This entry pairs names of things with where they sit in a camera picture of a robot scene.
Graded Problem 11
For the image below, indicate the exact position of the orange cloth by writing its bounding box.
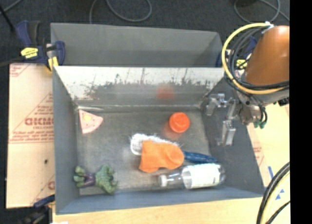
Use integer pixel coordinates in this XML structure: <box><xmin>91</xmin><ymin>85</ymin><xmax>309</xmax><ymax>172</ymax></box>
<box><xmin>138</xmin><ymin>140</ymin><xmax>185</xmax><ymax>173</ymax></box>

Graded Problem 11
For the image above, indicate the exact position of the green toy figure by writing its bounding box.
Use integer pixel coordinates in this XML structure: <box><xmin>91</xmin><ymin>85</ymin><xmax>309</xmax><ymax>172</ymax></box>
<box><xmin>73</xmin><ymin>164</ymin><xmax>118</xmax><ymax>195</ymax></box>

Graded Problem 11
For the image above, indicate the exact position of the brown cardboard board, red print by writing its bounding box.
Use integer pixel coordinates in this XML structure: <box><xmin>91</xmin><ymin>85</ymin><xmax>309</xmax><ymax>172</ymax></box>
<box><xmin>5</xmin><ymin>62</ymin><xmax>56</xmax><ymax>209</ymax></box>

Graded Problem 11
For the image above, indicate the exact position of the pink triangular toy slice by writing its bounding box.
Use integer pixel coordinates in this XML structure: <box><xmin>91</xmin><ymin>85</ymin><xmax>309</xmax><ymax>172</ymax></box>
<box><xmin>78</xmin><ymin>109</ymin><xmax>104</xmax><ymax>135</ymax></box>

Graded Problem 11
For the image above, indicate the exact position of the orange round cup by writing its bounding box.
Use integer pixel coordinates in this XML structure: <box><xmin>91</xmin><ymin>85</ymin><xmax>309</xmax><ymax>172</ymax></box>
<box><xmin>169</xmin><ymin>112</ymin><xmax>191</xmax><ymax>134</ymax></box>

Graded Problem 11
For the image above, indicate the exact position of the clear plastic bottle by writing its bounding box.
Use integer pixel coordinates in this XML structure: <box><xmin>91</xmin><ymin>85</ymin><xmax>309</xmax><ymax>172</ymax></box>
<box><xmin>158</xmin><ymin>163</ymin><xmax>226</xmax><ymax>190</ymax></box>

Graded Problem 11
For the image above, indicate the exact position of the grey metal bin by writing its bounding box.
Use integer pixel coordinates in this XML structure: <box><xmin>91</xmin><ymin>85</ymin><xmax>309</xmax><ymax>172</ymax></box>
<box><xmin>50</xmin><ymin>22</ymin><xmax>266</xmax><ymax>215</ymax></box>

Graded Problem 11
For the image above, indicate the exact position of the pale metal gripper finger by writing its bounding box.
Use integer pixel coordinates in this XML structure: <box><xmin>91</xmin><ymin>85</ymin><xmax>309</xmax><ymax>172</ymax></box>
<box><xmin>216</xmin><ymin>120</ymin><xmax>237</xmax><ymax>147</ymax></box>
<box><xmin>205</xmin><ymin>93</ymin><xmax>232</xmax><ymax>117</ymax></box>

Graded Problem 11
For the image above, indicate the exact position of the white brush with blue handle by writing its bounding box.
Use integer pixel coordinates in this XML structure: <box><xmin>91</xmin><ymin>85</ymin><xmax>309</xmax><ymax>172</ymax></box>
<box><xmin>130</xmin><ymin>133</ymin><xmax>218</xmax><ymax>164</ymax></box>

